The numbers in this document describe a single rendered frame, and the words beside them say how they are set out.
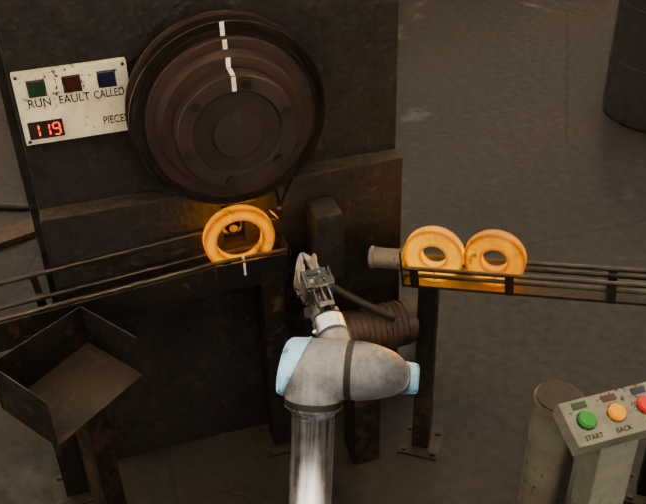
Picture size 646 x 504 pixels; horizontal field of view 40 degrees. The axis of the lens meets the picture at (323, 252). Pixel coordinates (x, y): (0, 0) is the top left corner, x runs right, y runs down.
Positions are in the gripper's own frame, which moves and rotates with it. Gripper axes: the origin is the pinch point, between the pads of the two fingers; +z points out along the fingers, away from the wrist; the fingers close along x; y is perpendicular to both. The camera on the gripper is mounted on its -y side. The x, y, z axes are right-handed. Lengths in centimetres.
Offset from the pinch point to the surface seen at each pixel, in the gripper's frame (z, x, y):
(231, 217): 15.0, 14.8, 3.0
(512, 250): -14, -50, 6
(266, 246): 11.4, 6.4, -7.1
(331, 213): 12.0, -11.1, 0.8
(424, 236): -2.0, -31.7, 2.1
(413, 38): 269, -157, -167
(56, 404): -20, 64, -10
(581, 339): 0, -105, -79
